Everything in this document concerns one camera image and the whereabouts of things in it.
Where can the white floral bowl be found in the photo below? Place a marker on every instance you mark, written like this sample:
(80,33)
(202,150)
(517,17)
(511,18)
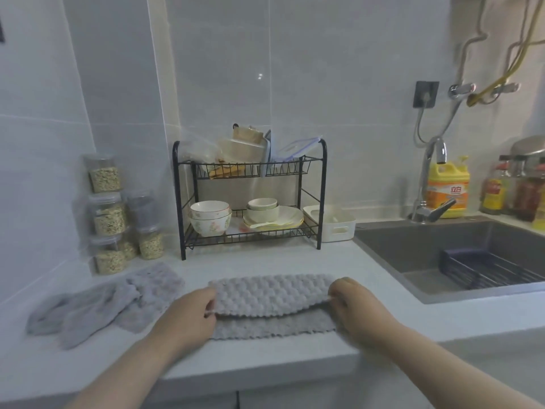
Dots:
(210,227)

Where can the person's right hand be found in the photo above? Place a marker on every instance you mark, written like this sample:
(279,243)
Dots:
(366,319)

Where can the chrome kitchen faucet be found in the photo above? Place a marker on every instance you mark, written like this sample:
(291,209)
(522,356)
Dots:
(440,149)

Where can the person's left forearm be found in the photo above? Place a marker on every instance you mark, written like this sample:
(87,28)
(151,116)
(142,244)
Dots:
(123,374)

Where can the grey wall cabinet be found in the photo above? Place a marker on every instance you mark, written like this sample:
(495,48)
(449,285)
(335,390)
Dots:
(1,29)

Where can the sauce bottle yellow label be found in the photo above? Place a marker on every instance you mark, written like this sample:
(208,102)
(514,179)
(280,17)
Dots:
(494,195)

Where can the yellow orange cloth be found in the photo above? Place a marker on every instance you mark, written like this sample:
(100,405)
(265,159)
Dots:
(223,171)

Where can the small cream bowl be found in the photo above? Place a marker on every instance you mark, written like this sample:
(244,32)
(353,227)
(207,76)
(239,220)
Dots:
(262,203)

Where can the person's left hand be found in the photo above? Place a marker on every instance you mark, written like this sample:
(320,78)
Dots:
(187,323)

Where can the yellow squeeze bottle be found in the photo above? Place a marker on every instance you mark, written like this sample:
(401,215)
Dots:
(540,217)

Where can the clear empty jar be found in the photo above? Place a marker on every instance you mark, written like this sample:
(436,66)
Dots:
(141,210)

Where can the pale yellow plate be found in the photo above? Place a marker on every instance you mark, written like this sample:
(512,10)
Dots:
(298,226)

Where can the person's right forearm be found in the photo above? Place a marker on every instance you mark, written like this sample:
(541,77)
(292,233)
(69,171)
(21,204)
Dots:
(460,370)

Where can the black wall socket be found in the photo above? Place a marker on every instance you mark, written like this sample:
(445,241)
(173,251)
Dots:
(425,93)

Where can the white red printed mat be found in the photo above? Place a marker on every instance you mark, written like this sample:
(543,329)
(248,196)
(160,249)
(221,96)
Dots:
(240,227)

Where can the stainless steel pot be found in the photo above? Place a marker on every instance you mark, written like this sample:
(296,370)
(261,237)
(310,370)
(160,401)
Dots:
(530,151)

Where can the white plastic basket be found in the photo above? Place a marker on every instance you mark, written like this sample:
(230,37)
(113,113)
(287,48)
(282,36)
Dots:
(340,234)

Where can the grey fluffy towel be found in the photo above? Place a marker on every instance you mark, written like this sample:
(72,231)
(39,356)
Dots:
(106,302)
(272,293)

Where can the cream plastic spoon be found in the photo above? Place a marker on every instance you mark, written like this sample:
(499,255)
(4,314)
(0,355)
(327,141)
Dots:
(262,226)

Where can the grey corrugated pipe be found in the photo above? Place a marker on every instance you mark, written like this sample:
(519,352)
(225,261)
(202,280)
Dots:
(464,63)
(509,63)

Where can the cream plate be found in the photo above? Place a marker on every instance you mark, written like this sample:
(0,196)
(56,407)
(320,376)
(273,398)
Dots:
(294,217)

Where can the grey kitchen sink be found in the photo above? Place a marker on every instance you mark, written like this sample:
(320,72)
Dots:
(396,251)

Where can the cream bowl green rim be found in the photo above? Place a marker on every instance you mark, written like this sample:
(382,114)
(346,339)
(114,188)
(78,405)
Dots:
(263,216)

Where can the chrome water valve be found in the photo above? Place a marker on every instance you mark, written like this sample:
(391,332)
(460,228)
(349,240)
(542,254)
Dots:
(462,90)
(506,89)

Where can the dark blue sink rack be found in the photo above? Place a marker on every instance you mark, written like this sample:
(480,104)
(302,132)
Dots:
(464,255)

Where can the yellow detergent bottle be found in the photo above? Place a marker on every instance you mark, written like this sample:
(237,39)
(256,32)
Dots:
(449,191)

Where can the clear lid blue rim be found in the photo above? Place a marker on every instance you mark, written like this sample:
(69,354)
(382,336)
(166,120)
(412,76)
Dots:
(296,149)

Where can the grey blue container lid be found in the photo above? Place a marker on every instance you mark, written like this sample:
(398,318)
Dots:
(266,153)

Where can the white bowl red rim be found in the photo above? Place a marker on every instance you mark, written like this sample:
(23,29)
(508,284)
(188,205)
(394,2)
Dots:
(210,207)

